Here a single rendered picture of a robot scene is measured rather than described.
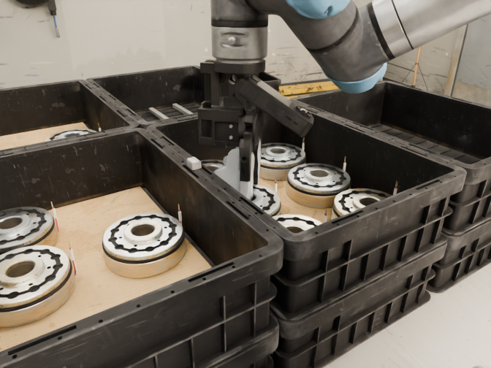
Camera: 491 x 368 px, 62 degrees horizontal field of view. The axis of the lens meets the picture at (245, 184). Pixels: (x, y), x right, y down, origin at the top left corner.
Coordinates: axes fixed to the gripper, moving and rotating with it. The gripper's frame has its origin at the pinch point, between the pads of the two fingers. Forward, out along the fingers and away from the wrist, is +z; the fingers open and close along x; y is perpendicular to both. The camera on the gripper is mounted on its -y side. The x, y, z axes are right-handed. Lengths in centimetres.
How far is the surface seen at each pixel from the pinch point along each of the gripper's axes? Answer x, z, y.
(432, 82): -375, 44, -105
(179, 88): -50, -5, 30
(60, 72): -255, 30, 214
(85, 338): 36.6, -4.9, 5.2
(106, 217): 7.6, 2.8, 20.9
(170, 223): 11.4, 0.1, 8.9
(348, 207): 2.5, -0.6, -14.4
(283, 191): -6.2, 2.0, -4.1
